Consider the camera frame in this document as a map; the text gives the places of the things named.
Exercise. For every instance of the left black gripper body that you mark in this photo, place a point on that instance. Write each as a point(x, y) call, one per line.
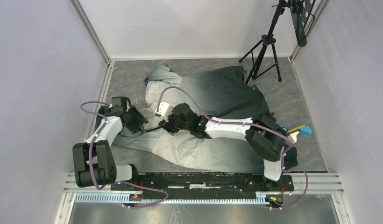
point(135, 119)

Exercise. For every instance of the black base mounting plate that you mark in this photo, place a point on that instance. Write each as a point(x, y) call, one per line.
point(212, 180)

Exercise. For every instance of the blue yellow small object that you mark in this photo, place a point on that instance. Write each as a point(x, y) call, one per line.
point(293, 133)

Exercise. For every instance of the black tripod stand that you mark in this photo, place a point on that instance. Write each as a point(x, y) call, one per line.
point(266, 40)

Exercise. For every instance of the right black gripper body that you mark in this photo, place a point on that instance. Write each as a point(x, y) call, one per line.
point(172, 126)

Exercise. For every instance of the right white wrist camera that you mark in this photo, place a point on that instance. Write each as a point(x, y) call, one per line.
point(164, 109)

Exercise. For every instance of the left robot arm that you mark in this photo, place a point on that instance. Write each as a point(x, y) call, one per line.
point(94, 165)

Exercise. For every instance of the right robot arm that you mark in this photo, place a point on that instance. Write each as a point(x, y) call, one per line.
point(265, 136)

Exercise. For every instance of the black perforated panel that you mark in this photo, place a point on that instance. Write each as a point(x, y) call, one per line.
point(300, 13)

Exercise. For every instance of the grey black gradient jacket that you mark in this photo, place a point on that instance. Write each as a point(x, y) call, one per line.
point(219, 93)

